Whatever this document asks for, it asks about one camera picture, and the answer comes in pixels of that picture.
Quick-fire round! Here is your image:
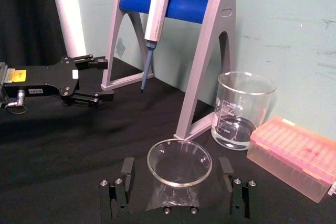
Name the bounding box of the round clear glass dish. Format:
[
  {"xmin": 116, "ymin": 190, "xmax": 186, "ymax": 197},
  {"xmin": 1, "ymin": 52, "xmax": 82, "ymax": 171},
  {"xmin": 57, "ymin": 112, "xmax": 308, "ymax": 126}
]
[{"xmin": 146, "ymin": 137, "xmax": 213, "ymax": 189}]

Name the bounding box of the clear glass beaker with water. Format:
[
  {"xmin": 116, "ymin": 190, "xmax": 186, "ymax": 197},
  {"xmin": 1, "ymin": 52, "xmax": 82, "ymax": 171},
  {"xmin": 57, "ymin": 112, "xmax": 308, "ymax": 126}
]
[{"xmin": 211, "ymin": 71, "xmax": 277, "ymax": 152}]

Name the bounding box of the grey pipette stand, blue bar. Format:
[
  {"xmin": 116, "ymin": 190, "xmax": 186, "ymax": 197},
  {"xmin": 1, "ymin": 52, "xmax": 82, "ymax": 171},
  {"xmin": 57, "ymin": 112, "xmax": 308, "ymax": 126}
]
[{"xmin": 100, "ymin": 0, "xmax": 237, "ymax": 141}]

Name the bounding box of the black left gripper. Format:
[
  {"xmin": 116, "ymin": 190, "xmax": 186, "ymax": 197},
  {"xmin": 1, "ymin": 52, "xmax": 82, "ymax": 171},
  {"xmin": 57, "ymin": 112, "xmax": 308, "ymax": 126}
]
[{"xmin": 2, "ymin": 54, "xmax": 115, "ymax": 107}]

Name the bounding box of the pink pipette tip box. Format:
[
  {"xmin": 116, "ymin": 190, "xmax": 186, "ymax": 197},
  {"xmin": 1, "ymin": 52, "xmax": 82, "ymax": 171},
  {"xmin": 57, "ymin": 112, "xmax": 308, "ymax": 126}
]
[{"xmin": 246, "ymin": 115, "xmax": 336, "ymax": 204}]

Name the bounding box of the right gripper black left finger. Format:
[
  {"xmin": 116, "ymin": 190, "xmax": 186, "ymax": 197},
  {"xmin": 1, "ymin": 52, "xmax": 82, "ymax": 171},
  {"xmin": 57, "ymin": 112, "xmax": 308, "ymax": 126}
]
[{"xmin": 99, "ymin": 157, "xmax": 136, "ymax": 220}]

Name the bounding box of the white pipette with blue tip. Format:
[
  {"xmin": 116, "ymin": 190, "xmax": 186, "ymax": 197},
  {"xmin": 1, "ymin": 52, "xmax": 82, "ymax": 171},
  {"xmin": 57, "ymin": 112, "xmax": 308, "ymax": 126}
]
[{"xmin": 140, "ymin": 0, "xmax": 175, "ymax": 95}]

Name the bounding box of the black table cloth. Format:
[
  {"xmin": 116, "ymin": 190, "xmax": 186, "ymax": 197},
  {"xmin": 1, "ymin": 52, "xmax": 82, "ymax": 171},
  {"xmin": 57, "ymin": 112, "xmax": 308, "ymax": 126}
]
[{"xmin": 0, "ymin": 55, "xmax": 336, "ymax": 224}]

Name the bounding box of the black curtain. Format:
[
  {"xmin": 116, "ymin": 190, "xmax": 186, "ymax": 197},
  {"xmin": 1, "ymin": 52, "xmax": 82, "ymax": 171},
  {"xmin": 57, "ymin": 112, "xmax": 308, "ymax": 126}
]
[{"xmin": 0, "ymin": 0, "xmax": 67, "ymax": 68}]

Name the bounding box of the thin cable with silver plug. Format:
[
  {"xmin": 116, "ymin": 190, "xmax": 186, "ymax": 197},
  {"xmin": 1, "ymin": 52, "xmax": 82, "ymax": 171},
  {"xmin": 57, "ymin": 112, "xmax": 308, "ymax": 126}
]
[{"xmin": 0, "ymin": 89, "xmax": 27, "ymax": 115}]

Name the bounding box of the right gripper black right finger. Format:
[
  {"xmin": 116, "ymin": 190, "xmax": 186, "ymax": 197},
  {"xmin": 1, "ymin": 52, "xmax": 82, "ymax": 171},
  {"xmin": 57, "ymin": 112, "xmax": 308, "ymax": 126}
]
[{"xmin": 218, "ymin": 156, "xmax": 257, "ymax": 220}]

